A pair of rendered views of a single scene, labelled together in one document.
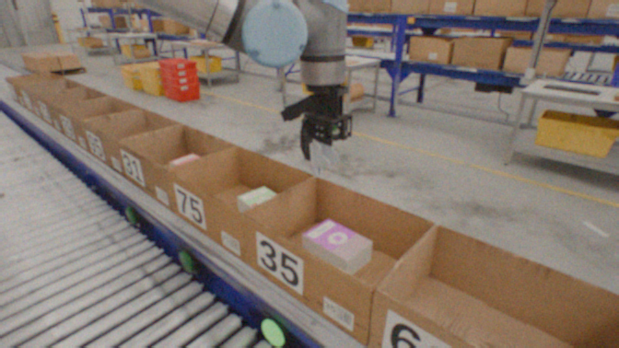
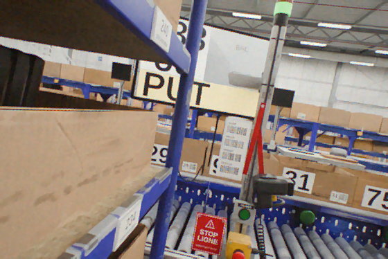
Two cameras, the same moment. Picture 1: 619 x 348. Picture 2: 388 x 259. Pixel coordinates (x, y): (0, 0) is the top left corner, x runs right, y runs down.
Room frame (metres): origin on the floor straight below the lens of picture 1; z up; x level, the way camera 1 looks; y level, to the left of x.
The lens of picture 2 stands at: (0.35, 1.98, 1.26)
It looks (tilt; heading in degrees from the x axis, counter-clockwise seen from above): 5 degrees down; 325
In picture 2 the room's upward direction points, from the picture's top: 10 degrees clockwise
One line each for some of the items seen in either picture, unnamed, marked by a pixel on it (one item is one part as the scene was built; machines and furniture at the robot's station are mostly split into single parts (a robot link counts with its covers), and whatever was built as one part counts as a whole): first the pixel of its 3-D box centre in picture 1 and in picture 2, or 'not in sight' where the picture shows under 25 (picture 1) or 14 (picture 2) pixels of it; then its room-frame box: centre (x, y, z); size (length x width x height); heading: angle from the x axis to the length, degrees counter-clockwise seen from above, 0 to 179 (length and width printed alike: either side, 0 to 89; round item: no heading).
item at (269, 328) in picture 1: (272, 333); not in sight; (0.59, 0.09, 0.81); 0.07 x 0.01 x 0.07; 48
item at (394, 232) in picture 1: (336, 245); not in sight; (0.74, -0.07, 0.96); 0.39 x 0.29 x 0.17; 48
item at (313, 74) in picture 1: (323, 72); not in sight; (0.72, -0.03, 1.41); 0.10 x 0.09 x 0.05; 140
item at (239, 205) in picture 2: not in sight; (244, 212); (0.95, 1.31, 0.95); 0.07 x 0.03 x 0.07; 48
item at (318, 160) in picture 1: (320, 161); not in sight; (0.70, -0.02, 1.22); 0.06 x 0.03 x 0.09; 50
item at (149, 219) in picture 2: (16, 194); (150, 218); (1.43, 1.39, 0.73); 0.52 x 0.05 x 0.05; 138
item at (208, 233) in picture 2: not in sight; (217, 235); (1.00, 1.36, 0.85); 0.16 x 0.01 x 0.13; 48
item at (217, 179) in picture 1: (241, 195); (380, 193); (1.00, 0.22, 0.96); 0.39 x 0.29 x 0.17; 48
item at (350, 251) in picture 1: (336, 248); not in sight; (0.78, -0.07, 0.92); 0.16 x 0.11 x 0.07; 46
